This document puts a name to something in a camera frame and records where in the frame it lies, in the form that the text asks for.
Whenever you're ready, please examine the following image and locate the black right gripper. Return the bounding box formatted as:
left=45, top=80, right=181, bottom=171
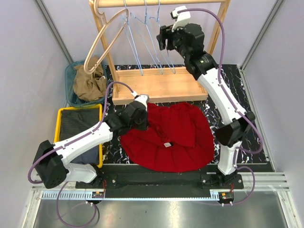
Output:
left=155, top=22, right=189, bottom=60

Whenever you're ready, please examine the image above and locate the blue wire hanger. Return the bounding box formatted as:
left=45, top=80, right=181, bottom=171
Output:
left=148, top=0, right=176, bottom=74
left=130, top=0, right=163, bottom=75
left=123, top=0, right=143, bottom=76

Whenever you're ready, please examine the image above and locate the red skirt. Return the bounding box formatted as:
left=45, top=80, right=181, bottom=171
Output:
left=120, top=103, right=214, bottom=172

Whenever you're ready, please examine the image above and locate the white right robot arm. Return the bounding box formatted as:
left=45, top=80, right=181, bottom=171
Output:
left=156, top=23, right=255, bottom=188

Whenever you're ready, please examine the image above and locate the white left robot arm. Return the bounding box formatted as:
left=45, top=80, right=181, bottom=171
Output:
left=30, top=95, right=149, bottom=189

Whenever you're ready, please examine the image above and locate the beige wooden hanger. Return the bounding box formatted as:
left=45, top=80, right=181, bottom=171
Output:
left=84, top=0, right=130, bottom=75

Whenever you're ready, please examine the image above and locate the yellow plastic bin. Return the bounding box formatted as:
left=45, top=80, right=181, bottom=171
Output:
left=53, top=103, right=104, bottom=168

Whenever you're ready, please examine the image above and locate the wooden clothes rack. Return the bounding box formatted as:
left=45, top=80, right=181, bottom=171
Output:
left=84, top=0, right=230, bottom=103

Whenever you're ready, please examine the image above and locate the tan garment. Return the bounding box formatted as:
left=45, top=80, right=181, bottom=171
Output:
left=73, top=64, right=107, bottom=102

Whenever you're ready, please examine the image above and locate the teal plastic basket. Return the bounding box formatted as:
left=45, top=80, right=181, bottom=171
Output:
left=65, top=60, right=105, bottom=108

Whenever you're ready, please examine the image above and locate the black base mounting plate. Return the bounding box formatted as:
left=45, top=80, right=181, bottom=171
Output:
left=76, top=163, right=245, bottom=193

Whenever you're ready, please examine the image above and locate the black marble pattern mat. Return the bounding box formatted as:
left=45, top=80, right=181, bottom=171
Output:
left=102, top=65, right=269, bottom=165

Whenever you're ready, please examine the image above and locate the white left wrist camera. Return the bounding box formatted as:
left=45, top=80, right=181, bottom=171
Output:
left=134, top=94, right=150, bottom=110

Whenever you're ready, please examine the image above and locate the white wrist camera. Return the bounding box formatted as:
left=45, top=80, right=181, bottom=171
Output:
left=171, top=6, right=190, bottom=32
left=134, top=94, right=150, bottom=110

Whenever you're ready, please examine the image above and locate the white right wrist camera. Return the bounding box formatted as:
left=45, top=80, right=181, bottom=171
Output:
left=171, top=6, right=190, bottom=32

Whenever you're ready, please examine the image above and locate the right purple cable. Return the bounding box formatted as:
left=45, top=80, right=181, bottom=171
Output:
left=177, top=8, right=264, bottom=206

